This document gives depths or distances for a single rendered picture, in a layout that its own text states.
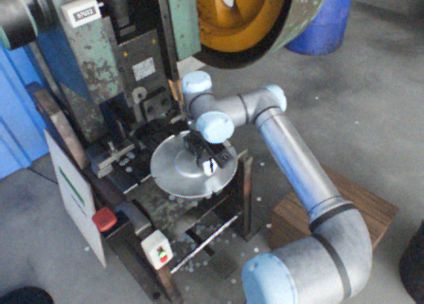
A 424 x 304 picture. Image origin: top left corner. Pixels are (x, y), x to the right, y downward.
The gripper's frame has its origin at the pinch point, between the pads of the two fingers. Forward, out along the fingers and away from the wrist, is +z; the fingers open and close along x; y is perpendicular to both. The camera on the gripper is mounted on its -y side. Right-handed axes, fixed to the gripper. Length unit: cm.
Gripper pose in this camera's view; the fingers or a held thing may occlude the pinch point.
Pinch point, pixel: (211, 173)
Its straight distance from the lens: 104.4
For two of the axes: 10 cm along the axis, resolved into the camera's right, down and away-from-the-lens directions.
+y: -6.8, -4.9, 5.5
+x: -7.3, 5.1, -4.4
